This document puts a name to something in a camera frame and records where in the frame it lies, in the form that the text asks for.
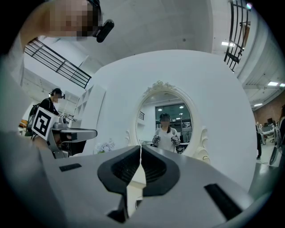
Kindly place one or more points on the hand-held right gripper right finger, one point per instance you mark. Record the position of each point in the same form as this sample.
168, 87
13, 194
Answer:
189, 200

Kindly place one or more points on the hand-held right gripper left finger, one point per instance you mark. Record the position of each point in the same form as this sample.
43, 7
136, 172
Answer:
89, 189

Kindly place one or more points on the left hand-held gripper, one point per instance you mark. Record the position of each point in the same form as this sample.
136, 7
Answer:
43, 122

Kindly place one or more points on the person's left forearm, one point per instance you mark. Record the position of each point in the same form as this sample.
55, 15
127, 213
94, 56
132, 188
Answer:
41, 142

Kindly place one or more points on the blue artificial flower bouquet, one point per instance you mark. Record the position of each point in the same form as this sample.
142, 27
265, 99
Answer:
105, 147

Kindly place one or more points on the white cubby shelf unit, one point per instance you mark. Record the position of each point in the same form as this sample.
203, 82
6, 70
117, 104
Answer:
93, 107

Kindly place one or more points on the black barred railing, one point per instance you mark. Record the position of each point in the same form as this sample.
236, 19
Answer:
66, 66

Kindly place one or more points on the person's white shirt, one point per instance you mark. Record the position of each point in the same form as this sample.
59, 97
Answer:
20, 167

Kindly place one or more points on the person's head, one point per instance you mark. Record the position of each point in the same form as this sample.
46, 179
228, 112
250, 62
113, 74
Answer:
66, 17

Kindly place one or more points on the black mezzanine railing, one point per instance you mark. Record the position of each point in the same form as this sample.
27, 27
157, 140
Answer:
232, 33

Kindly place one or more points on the oval mirror with ornate frame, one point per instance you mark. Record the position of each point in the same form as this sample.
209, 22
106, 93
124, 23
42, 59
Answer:
164, 107

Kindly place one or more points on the black head-worn camera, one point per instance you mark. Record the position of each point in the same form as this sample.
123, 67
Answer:
104, 30

